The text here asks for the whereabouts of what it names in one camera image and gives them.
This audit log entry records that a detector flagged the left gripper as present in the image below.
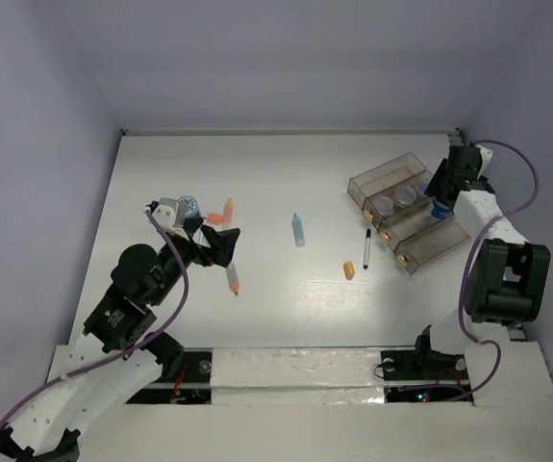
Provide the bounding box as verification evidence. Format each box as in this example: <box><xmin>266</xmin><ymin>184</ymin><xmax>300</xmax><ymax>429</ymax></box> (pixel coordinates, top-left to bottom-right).
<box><xmin>151</xmin><ymin>216</ymin><xmax>240</xmax><ymax>304</ymax></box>

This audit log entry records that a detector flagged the clear paperclip jar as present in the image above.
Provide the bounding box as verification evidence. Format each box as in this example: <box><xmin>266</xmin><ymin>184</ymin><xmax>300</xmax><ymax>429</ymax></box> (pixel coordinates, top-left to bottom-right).
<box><xmin>371</xmin><ymin>195</ymin><xmax>394</xmax><ymax>217</ymax></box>
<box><xmin>415</xmin><ymin>180</ymin><xmax>430</xmax><ymax>197</ymax></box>
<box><xmin>393</xmin><ymin>185</ymin><xmax>417</xmax><ymax>208</ymax></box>

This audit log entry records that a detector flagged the blue paint jar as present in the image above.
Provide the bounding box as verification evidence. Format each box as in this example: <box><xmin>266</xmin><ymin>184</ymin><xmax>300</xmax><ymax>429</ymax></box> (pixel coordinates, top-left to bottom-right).
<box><xmin>178</xmin><ymin>195</ymin><xmax>203</xmax><ymax>229</ymax></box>
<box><xmin>430</xmin><ymin>199</ymin><xmax>453</xmax><ymax>220</ymax></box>

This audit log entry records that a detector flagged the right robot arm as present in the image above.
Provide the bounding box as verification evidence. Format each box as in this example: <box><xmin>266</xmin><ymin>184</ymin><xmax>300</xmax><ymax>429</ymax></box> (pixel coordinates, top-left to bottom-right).
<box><xmin>411</xmin><ymin>141</ymin><xmax>551</xmax><ymax>377</ymax></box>

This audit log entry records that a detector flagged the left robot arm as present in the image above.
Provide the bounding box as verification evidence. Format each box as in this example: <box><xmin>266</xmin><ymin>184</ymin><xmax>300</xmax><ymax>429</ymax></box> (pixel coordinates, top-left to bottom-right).
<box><xmin>0</xmin><ymin>218</ymin><xmax>240</xmax><ymax>461</ymax></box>

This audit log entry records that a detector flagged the orange highlighter cap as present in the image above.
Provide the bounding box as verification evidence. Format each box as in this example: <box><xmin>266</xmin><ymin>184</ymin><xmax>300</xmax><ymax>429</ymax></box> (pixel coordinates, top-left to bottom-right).
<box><xmin>206</xmin><ymin>214</ymin><xmax>223</xmax><ymax>224</ymax></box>

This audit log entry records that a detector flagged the orange highlighter upper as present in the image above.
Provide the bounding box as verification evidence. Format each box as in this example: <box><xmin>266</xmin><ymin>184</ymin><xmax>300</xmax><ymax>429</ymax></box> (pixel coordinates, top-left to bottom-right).
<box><xmin>221</xmin><ymin>198</ymin><xmax>234</xmax><ymax>230</ymax></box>

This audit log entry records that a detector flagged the clear four-compartment organizer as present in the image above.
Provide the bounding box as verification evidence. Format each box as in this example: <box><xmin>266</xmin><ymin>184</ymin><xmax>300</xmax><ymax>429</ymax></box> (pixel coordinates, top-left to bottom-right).
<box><xmin>347</xmin><ymin>152</ymin><xmax>470</xmax><ymax>274</ymax></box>

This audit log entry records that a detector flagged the blue highlighter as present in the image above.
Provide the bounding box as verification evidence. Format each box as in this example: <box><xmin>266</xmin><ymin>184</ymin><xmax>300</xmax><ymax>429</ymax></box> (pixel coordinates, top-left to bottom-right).
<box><xmin>291</xmin><ymin>213</ymin><xmax>305</xmax><ymax>247</ymax></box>

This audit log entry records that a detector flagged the black whiteboard marker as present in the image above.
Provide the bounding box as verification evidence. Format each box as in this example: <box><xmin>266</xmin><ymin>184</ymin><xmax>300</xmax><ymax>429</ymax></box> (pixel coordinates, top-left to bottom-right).
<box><xmin>363</xmin><ymin>228</ymin><xmax>371</xmax><ymax>270</ymax></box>

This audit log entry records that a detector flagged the yellow highlighter cap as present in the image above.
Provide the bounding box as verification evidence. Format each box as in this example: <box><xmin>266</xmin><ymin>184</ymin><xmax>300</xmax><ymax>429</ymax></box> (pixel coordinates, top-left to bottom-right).
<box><xmin>343</xmin><ymin>261</ymin><xmax>356</xmax><ymax>280</ymax></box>

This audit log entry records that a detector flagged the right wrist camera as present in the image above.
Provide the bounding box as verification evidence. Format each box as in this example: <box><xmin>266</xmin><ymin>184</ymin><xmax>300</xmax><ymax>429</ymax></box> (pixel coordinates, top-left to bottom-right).
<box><xmin>447</xmin><ymin>144</ymin><xmax>493</xmax><ymax>180</ymax></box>

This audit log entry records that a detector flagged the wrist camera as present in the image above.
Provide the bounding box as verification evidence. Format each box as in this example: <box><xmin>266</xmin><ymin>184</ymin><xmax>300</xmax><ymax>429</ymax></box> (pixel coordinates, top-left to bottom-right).
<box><xmin>447</xmin><ymin>144</ymin><xmax>493</xmax><ymax>180</ymax></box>
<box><xmin>144</xmin><ymin>197</ymin><xmax>186</xmax><ymax>235</ymax></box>

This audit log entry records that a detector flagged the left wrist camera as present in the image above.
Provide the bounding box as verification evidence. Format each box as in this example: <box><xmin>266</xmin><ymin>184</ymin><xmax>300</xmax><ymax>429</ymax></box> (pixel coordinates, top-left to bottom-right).
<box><xmin>144</xmin><ymin>197</ymin><xmax>186</xmax><ymax>235</ymax></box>

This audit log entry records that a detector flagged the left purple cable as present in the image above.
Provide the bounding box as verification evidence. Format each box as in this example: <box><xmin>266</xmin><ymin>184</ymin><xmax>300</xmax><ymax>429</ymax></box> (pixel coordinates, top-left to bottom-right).
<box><xmin>0</xmin><ymin>211</ymin><xmax>190</xmax><ymax>462</ymax></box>

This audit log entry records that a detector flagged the purple cable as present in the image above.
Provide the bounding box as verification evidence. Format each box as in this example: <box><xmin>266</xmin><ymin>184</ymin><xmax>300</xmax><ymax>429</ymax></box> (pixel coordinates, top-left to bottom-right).
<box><xmin>0</xmin><ymin>211</ymin><xmax>190</xmax><ymax>462</ymax></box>
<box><xmin>395</xmin><ymin>140</ymin><xmax>541</xmax><ymax>403</ymax></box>

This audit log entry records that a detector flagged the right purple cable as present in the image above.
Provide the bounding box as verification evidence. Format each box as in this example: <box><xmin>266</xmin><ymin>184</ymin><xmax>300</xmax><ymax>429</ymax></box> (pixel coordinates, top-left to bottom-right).
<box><xmin>395</xmin><ymin>140</ymin><xmax>541</xmax><ymax>403</ymax></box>

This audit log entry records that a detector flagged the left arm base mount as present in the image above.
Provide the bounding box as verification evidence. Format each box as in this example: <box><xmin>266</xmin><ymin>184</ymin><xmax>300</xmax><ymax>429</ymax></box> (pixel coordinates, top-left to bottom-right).
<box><xmin>126</xmin><ymin>349</ymin><xmax>213</xmax><ymax>405</ymax></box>

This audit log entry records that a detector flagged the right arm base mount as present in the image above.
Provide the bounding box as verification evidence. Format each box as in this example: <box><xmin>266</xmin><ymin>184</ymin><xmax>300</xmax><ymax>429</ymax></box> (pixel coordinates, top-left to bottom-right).
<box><xmin>373</xmin><ymin>349</ymin><xmax>473</xmax><ymax>403</ymax></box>

